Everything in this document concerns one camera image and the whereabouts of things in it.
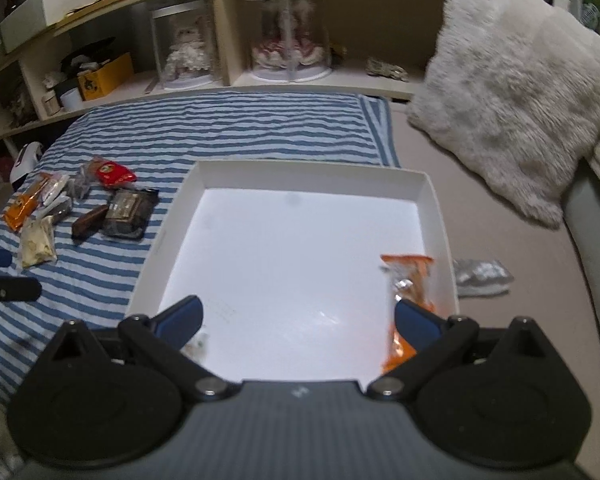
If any white doll display case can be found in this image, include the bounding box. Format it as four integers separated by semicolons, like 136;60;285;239
150;0;215;91

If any white box on shelf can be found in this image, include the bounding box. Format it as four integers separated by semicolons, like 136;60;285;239
0;0;99;53

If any clear cookie packet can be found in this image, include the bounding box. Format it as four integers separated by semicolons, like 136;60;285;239
67;156;105;202

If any crumpled silver wrapper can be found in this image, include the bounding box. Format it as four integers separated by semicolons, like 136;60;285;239
453;259;514;298

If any fluffy white pillow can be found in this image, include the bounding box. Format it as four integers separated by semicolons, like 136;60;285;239
408;0;600;229

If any blue white striped blanket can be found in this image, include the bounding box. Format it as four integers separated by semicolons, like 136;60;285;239
0;91;399;406

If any wooden headboard shelf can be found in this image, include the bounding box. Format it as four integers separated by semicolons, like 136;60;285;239
0;0;444;130

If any red doll display case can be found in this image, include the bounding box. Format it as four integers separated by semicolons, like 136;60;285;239
245;0;332;84

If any orange snack packet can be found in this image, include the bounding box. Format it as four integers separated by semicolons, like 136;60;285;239
380;255;439;373
3;172;50;232

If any white shallow cardboard box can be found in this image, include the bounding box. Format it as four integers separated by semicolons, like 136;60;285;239
128;160;458;385

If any green glass bottle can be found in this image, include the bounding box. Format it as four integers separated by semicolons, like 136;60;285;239
580;0;600;34

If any yellow cardboard box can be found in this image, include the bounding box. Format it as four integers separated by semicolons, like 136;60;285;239
78;52;134;101

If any red snack packet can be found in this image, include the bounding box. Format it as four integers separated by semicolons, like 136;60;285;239
93;159;136;188

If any white red appliance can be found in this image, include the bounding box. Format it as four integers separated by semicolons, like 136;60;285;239
9;141;43;185

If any silver grey snack packet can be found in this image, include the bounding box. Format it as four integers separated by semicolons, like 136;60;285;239
33;174;73;224

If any cream yellow snack packet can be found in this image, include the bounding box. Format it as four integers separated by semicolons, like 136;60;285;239
19;216;57;269

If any dark silver foil snack pack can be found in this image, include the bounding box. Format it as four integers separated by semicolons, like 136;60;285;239
102;188;159;240

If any white paper roll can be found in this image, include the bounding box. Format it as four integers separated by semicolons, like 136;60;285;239
60;88;83;112

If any brown chocolate bar wrapper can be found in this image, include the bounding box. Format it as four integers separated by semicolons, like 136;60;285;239
71;204;109;242

